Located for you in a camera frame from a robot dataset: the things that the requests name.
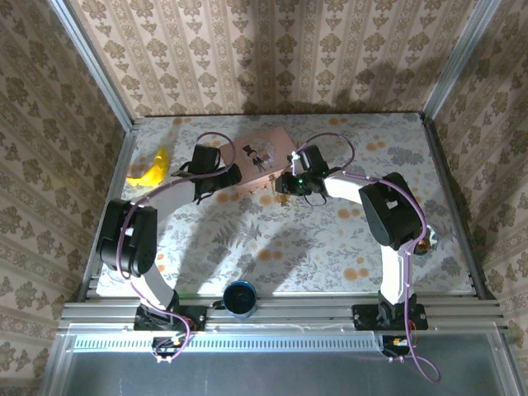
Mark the brass padlock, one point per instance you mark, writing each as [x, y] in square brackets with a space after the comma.
[283, 200]

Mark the pink cartoon print box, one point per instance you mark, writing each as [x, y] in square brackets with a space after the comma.
[247, 165]

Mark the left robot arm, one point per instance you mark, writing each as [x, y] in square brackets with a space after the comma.
[169, 202]

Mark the yellow plush banana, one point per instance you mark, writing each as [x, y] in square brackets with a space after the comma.
[152, 173]

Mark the blue mug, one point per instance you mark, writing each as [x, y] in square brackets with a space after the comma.
[240, 299]

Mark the shiny glass ball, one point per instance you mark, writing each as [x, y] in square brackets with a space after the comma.
[429, 243]

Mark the black connector block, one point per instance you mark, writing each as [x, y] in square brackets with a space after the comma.
[394, 344]
[165, 343]

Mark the grey metal panel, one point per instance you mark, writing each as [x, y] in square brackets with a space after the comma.
[268, 375]

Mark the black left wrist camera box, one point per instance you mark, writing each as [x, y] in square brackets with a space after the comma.
[206, 158]

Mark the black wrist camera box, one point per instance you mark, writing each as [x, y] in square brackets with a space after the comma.
[315, 158]
[206, 158]

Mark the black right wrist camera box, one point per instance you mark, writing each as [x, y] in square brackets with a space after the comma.
[315, 158]

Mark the aluminium side rail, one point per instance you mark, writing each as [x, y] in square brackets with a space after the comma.
[453, 206]
[113, 194]

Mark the aluminium front rail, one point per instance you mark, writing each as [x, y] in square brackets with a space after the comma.
[288, 313]

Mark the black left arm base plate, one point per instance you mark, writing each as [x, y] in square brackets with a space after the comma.
[194, 317]

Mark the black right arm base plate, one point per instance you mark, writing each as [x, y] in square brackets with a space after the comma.
[363, 317]

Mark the aluminium frame post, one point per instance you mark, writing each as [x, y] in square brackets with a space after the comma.
[95, 66]
[455, 62]

